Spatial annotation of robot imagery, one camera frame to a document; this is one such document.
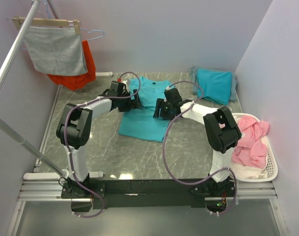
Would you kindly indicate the orange hanging garment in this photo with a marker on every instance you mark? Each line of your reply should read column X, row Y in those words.
column 79, row 81

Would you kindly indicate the wooden clip hanger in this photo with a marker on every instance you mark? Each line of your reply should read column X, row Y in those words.
column 42, row 22

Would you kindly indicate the metal clothes rack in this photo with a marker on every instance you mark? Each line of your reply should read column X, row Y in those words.
column 5, row 67

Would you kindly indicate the black base beam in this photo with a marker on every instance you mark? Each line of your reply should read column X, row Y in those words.
column 143, row 193

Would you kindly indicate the folded turquoise t shirt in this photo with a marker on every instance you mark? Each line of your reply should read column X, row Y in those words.
column 216, row 86

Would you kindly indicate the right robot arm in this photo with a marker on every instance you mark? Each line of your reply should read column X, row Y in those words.
column 221, row 128

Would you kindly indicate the white rack foot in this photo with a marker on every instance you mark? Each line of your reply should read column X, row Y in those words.
column 104, row 74

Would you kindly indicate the aluminium rail frame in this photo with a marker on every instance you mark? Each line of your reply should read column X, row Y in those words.
column 50, row 191

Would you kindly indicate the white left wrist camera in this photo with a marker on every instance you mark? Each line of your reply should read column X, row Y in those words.
column 126, row 83

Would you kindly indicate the grey hanging cloth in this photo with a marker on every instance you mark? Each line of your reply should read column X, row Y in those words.
column 67, row 63

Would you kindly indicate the white laundry basket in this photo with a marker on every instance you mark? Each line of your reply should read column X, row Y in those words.
column 267, row 167

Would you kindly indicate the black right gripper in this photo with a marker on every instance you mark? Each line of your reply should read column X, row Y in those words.
column 160, row 103

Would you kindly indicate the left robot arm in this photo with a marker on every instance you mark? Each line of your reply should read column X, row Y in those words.
column 74, row 126

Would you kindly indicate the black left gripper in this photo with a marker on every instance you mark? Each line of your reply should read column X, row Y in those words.
column 133, row 103

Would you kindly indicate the turquoise t shirt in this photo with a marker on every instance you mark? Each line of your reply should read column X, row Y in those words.
column 216, row 86
column 139, row 123

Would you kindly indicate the pink t shirt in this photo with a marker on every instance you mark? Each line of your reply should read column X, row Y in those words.
column 250, row 150

